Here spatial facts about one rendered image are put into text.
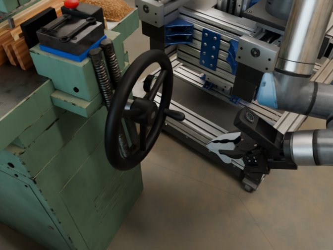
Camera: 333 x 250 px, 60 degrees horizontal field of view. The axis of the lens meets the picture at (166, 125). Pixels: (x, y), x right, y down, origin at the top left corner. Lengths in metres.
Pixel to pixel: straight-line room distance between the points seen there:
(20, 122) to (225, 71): 0.91
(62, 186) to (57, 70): 0.35
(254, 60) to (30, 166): 0.76
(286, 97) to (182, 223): 0.91
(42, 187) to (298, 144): 0.59
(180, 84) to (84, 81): 1.16
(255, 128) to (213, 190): 0.90
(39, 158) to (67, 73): 0.22
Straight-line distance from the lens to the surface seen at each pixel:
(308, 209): 1.59
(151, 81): 0.96
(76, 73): 0.60
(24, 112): 0.64
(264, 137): 0.64
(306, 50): 0.64
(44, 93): 0.66
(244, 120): 0.62
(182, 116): 0.75
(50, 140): 0.73
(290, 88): 0.65
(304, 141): 0.64
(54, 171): 0.79
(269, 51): 1.01
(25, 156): 0.69
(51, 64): 0.63
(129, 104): 0.67
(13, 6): 0.73
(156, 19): 1.25
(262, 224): 1.47
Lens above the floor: 1.28
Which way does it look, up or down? 47 degrees down
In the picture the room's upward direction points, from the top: straight up
